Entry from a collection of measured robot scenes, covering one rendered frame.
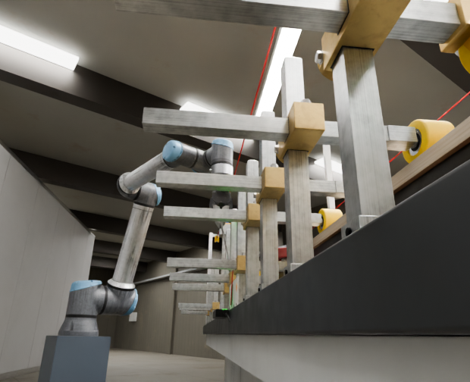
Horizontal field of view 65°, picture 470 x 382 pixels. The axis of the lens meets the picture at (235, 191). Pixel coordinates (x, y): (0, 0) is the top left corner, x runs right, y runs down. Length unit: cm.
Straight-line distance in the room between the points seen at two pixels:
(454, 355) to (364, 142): 21
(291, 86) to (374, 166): 38
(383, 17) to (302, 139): 25
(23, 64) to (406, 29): 419
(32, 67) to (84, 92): 52
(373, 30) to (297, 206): 30
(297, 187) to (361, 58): 26
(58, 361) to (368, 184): 179
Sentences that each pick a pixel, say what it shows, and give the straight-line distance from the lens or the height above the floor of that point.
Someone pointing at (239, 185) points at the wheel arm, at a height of 93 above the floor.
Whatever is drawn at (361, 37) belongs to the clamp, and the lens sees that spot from 46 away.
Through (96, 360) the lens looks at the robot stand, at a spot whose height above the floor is 49.
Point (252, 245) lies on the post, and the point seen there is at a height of 86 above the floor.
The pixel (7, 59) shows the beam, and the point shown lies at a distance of 446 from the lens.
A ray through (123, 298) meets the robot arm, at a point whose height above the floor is 79.
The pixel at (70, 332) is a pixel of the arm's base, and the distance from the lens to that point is 206.
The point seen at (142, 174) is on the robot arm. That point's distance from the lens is 179.
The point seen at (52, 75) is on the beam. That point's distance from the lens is 448.
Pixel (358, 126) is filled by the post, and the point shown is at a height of 82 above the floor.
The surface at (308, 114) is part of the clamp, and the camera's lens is 61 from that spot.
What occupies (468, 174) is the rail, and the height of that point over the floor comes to 69.
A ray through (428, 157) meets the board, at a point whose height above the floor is 89.
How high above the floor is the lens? 62
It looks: 21 degrees up
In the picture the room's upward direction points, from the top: 1 degrees clockwise
